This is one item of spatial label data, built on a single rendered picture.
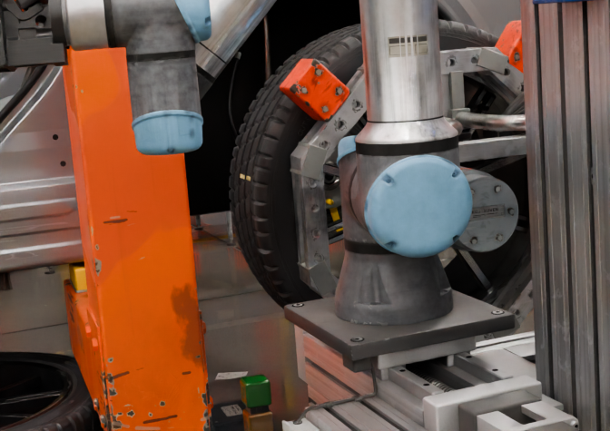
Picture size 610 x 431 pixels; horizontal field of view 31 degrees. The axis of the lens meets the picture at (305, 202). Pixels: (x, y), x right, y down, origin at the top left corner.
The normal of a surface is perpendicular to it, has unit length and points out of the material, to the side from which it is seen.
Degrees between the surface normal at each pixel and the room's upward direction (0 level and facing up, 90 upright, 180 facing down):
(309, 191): 90
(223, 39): 105
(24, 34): 82
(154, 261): 90
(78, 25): 111
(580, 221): 90
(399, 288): 72
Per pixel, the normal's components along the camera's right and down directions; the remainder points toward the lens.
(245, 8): 0.39, 0.36
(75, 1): 0.09, -0.16
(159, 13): 0.13, 0.15
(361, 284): -0.61, -0.13
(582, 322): -0.93, 0.13
